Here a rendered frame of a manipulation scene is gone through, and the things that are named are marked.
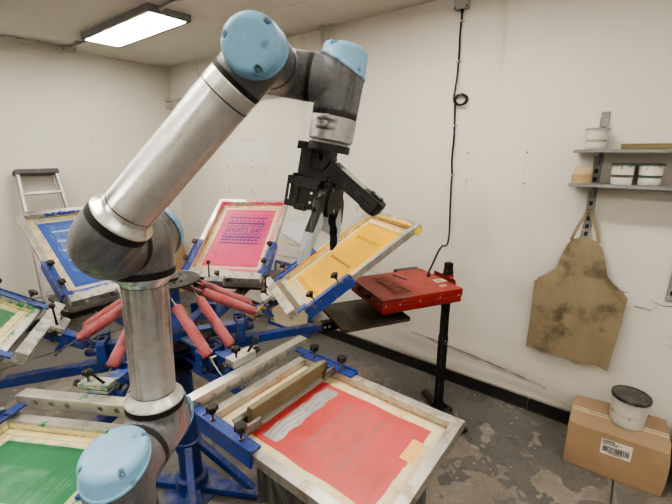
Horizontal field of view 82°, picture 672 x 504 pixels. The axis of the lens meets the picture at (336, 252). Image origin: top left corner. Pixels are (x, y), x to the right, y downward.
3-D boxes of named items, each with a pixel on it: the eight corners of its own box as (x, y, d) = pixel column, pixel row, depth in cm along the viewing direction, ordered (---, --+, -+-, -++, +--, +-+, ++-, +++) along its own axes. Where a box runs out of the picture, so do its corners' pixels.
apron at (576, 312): (612, 368, 255) (645, 211, 229) (612, 373, 250) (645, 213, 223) (526, 344, 287) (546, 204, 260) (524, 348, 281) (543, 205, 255)
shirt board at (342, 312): (380, 306, 273) (380, 295, 271) (411, 330, 237) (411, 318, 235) (178, 340, 225) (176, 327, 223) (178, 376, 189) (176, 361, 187)
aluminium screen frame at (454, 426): (464, 429, 140) (464, 420, 140) (379, 558, 96) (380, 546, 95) (305, 359, 187) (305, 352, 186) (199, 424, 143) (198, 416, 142)
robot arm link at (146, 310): (110, 476, 77) (75, 207, 63) (150, 425, 92) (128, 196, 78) (168, 481, 77) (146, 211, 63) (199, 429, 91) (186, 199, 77)
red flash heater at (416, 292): (424, 281, 286) (425, 265, 283) (466, 303, 245) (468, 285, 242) (350, 292, 264) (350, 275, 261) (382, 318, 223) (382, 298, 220)
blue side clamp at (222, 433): (262, 460, 128) (261, 442, 126) (250, 469, 124) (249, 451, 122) (209, 422, 146) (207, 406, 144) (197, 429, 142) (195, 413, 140)
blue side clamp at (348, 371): (357, 383, 170) (357, 369, 169) (350, 388, 167) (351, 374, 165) (307, 361, 188) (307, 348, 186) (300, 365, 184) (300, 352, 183)
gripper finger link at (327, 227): (316, 234, 80) (312, 199, 73) (343, 241, 78) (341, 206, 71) (310, 244, 78) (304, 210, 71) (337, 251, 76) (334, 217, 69)
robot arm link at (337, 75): (321, 47, 65) (370, 56, 65) (310, 114, 68) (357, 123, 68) (316, 32, 58) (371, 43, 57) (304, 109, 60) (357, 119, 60)
